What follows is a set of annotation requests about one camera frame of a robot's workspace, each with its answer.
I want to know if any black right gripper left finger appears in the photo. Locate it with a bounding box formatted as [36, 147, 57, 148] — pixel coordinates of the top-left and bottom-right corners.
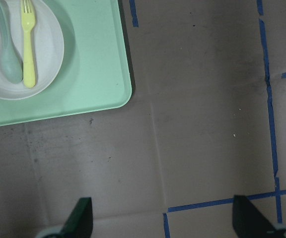
[37, 197, 93, 238]

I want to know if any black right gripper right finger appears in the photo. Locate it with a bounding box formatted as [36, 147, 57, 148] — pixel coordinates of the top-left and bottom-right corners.
[232, 195, 286, 238]

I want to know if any white round plate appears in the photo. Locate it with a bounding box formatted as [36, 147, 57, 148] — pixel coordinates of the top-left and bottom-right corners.
[0, 0, 64, 100]

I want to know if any yellow plastic fork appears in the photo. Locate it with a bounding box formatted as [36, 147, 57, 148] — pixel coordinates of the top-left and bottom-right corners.
[20, 0, 36, 88]

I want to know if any brown paper table cover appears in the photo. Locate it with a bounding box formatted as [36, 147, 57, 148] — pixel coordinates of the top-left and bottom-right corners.
[0, 0, 286, 238]

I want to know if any light green tray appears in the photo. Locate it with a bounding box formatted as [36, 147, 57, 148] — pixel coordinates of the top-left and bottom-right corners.
[0, 0, 132, 126]

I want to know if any grey-green plastic spoon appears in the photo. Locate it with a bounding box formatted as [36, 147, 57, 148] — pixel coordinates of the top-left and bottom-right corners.
[0, 0, 23, 84]

